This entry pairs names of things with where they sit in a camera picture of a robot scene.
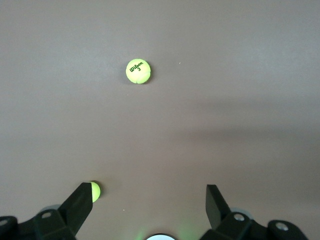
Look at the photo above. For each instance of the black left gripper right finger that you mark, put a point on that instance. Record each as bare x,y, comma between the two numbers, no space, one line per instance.
225,225

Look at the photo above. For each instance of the yellow tennis ball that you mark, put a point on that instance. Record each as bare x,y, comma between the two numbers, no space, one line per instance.
137,71
96,192

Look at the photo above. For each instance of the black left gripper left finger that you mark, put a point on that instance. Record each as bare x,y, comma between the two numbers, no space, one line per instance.
62,222

